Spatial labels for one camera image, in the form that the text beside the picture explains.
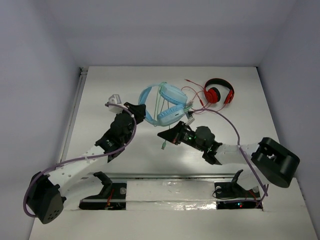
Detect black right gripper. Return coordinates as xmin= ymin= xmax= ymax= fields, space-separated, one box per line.
xmin=158 ymin=121 xmax=206 ymax=152

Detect light blue headphones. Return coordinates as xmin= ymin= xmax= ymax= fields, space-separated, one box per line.
xmin=138 ymin=82 xmax=188 ymax=127

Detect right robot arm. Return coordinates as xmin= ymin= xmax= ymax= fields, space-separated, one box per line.
xmin=157 ymin=121 xmax=300 ymax=197

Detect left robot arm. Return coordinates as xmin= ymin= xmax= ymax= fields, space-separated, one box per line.
xmin=23 ymin=102 xmax=146 ymax=224

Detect red black headphones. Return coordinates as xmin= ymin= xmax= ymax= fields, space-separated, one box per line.
xmin=203 ymin=78 xmax=235 ymax=105

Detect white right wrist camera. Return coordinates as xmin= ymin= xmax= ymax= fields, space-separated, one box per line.
xmin=185 ymin=111 xmax=195 ymax=126

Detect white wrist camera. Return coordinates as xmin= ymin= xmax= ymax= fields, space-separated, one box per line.
xmin=104 ymin=94 xmax=123 ymax=114
xmin=185 ymin=111 xmax=195 ymax=126

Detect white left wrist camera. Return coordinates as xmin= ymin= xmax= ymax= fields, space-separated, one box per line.
xmin=104 ymin=94 xmax=123 ymax=114

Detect metal base rail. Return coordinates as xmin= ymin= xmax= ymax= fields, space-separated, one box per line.
xmin=82 ymin=171 xmax=251 ymax=181

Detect red headphone cable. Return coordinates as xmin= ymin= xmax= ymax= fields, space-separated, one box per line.
xmin=181 ymin=78 xmax=226 ymax=113

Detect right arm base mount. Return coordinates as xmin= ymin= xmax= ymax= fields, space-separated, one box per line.
xmin=212 ymin=170 xmax=263 ymax=210

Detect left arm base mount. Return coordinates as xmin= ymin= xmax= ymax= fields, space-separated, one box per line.
xmin=78 ymin=171 xmax=127 ymax=211

